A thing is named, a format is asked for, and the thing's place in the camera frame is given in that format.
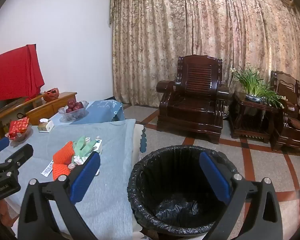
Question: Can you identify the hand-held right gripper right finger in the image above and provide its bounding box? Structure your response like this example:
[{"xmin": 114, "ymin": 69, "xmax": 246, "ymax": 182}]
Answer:
[{"xmin": 199, "ymin": 151, "xmax": 283, "ymax": 240}]

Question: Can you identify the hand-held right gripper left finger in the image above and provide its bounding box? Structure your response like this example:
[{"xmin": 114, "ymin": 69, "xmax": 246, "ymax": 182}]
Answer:
[{"xmin": 17, "ymin": 152, "xmax": 101, "ymax": 240}]

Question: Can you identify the orange knit cloth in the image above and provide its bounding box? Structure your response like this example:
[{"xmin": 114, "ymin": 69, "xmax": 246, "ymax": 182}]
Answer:
[{"xmin": 52, "ymin": 141, "xmax": 74, "ymax": 181}]

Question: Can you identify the white and blue box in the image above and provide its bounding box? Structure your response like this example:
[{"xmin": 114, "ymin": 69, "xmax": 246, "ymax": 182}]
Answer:
[{"xmin": 91, "ymin": 139, "xmax": 103, "ymax": 154}]

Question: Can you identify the black bagged trash bin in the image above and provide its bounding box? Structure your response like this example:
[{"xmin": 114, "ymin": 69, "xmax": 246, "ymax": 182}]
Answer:
[{"xmin": 127, "ymin": 145, "xmax": 243, "ymax": 237}]

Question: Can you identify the crumpled white tissue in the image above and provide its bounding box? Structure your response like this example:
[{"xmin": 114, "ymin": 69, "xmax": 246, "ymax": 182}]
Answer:
[{"xmin": 68, "ymin": 155, "xmax": 84, "ymax": 170}]

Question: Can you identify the small glass bowl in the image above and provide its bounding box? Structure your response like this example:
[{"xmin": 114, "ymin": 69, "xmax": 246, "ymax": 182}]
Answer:
[{"xmin": 5, "ymin": 125, "xmax": 33, "ymax": 142}]

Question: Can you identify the red patterned packet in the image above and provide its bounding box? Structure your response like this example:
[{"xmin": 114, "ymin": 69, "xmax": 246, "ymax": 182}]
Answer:
[{"xmin": 8, "ymin": 113, "xmax": 30, "ymax": 139}]

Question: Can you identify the green rubber glove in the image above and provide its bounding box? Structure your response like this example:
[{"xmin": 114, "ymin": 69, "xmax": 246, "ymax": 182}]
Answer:
[{"xmin": 72, "ymin": 135, "xmax": 98, "ymax": 158}]

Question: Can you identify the white sachet wrapper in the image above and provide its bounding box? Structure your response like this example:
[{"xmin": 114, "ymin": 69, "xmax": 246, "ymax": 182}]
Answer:
[{"xmin": 41, "ymin": 161, "xmax": 56, "ymax": 176}]

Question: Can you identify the tissue box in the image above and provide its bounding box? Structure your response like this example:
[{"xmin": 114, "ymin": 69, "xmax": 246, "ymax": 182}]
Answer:
[{"xmin": 38, "ymin": 118, "xmax": 54, "ymax": 133}]

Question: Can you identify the light wooden cabinet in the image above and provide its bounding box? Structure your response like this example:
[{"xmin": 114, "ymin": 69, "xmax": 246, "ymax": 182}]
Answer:
[{"xmin": 0, "ymin": 92, "xmax": 78, "ymax": 140}]

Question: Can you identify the glass fruit bowl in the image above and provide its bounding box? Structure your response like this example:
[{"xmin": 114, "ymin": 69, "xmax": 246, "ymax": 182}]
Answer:
[{"xmin": 58, "ymin": 100, "xmax": 89, "ymax": 122}]

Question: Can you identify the red plastic bag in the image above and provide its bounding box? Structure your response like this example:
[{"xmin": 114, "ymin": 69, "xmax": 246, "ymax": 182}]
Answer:
[{"xmin": 43, "ymin": 87, "xmax": 60, "ymax": 102}]

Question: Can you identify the white scalloped table cover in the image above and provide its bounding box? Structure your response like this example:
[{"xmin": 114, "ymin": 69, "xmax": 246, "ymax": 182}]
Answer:
[{"xmin": 131, "ymin": 124, "xmax": 147, "ymax": 153}]

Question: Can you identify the blue printed tablecloth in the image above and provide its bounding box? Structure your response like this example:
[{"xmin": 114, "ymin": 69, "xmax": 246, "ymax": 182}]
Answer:
[{"xmin": 49, "ymin": 99, "xmax": 125, "ymax": 125}]

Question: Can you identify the dark wooden side table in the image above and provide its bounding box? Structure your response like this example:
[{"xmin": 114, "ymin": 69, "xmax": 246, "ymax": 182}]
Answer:
[{"xmin": 229, "ymin": 91, "xmax": 287, "ymax": 144}]

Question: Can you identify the red cloth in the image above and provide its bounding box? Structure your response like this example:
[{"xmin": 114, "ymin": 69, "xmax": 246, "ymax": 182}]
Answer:
[{"xmin": 0, "ymin": 44, "xmax": 45, "ymax": 103}]

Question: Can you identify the dark slatted wooden armchair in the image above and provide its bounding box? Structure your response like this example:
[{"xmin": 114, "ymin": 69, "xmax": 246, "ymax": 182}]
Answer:
[{"xmin": 156, "ymin": 55, "xmax": 230, "ymax": 145}]

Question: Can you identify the dark cane-back wooden armchair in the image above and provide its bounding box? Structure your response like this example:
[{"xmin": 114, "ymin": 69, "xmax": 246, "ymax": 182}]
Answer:
[{"xmin": 269, "ymin": 70, "xmax": 300, "ymax": 155}]

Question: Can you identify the potted narcissus plant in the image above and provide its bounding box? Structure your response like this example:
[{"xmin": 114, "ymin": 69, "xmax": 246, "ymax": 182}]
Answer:
[{"xmin": 231, "ymin": 64, "xmax": 287, "ymax": 109}]

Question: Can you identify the brown seat cushion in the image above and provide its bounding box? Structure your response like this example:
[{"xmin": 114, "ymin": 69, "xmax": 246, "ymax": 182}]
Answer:
[{"xmin": 289, "ymin": 117, "xmax": 300, "ymax": 132}]

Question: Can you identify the beige floral curtain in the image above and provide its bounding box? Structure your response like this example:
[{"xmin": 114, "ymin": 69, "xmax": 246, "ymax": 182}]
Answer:
[{"xmin": 109, "ymin": 0, "xmax": 300, "ymax": 111}]

